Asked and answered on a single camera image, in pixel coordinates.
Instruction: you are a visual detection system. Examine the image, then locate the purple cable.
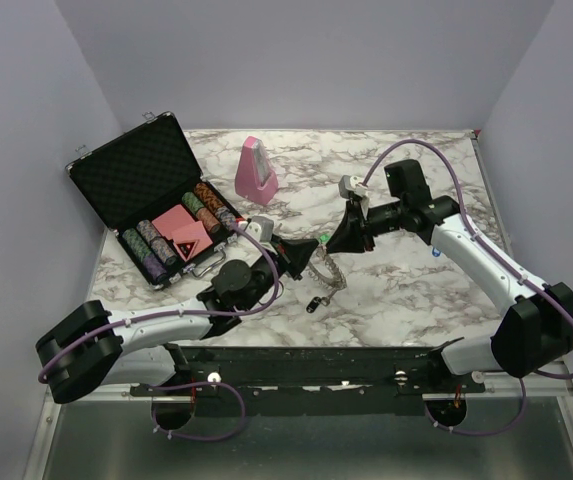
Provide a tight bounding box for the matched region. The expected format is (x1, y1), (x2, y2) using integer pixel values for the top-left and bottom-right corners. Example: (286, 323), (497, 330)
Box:
(39, 219), (283, 442)
(360, 138), (573, 435)

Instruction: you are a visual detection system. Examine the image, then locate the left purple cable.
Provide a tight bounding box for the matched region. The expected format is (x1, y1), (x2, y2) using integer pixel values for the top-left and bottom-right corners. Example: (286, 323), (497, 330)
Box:
(39, 219), (283, 442)

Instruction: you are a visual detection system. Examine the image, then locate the pink metronome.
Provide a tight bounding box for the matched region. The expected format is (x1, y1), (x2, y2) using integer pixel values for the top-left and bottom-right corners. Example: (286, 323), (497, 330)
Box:
(234, 136), (279, 206)

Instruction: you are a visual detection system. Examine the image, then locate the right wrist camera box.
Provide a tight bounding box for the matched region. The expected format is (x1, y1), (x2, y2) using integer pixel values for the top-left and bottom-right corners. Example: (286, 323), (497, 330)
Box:
(338, 175), (370, 215)

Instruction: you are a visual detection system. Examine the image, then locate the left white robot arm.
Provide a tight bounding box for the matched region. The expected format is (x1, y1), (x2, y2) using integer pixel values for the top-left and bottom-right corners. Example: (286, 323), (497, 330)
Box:
(35, 236), (320, 404)

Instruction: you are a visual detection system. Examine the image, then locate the black front mounting rail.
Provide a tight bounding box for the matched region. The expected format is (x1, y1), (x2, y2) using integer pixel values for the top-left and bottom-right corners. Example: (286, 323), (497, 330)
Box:
(130, 346), (485, 417)

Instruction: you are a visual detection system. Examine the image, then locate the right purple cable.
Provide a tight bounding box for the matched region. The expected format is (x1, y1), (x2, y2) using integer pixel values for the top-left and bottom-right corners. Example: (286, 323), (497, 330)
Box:
(360, 138), (573, 435)

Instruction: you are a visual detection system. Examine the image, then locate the black tag key centre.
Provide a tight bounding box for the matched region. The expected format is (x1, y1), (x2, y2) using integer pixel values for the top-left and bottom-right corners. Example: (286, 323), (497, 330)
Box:
(306, 292), (334, 314)

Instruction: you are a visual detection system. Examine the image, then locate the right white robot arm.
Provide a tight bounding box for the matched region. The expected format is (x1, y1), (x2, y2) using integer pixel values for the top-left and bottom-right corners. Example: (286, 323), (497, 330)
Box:
(326, 160), (573, 392)

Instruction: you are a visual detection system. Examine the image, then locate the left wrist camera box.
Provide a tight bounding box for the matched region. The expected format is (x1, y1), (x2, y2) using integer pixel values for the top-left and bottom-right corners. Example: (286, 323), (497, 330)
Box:
(238, 216), (275, 244)

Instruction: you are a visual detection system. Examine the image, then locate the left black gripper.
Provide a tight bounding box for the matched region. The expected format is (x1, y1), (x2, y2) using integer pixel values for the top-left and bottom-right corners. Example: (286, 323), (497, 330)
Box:
(241, 234), (318, 312)

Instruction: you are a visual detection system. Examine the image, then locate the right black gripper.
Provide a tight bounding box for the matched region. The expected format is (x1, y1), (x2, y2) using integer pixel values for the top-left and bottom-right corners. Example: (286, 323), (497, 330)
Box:
(326, 199), (406, 255)

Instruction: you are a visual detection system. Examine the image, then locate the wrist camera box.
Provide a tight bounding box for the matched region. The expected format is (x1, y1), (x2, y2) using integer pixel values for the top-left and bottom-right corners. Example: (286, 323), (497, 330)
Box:
(338, 175), (370, 215)
(238, 216), (275, 244)

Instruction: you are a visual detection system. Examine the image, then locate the black poker chip case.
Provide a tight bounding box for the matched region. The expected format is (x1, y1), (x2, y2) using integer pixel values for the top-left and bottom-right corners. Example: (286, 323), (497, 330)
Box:
(66, 111), (239, 290)

